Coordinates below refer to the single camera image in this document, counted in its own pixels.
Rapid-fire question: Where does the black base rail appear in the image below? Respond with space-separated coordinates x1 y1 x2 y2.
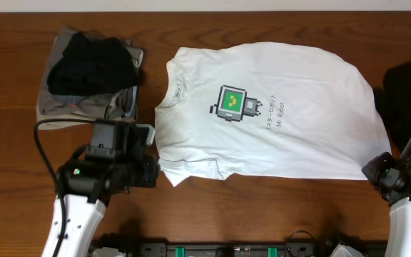
86 233 386 257

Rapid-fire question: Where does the grey folded garment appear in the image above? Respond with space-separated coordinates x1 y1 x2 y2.
36 86 138 120

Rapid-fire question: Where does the black cloth pile right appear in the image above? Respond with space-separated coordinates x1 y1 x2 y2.
373 61 411 150

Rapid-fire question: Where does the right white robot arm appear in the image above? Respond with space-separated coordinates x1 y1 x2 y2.
362 152 411 257

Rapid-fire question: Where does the black folded garment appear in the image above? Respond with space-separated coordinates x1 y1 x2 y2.
46 32 140 96

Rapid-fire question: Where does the white printed t-shirt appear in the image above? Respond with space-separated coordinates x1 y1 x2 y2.
155 42 390 185

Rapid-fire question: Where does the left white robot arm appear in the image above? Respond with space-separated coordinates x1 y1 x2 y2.
42 155 160 256

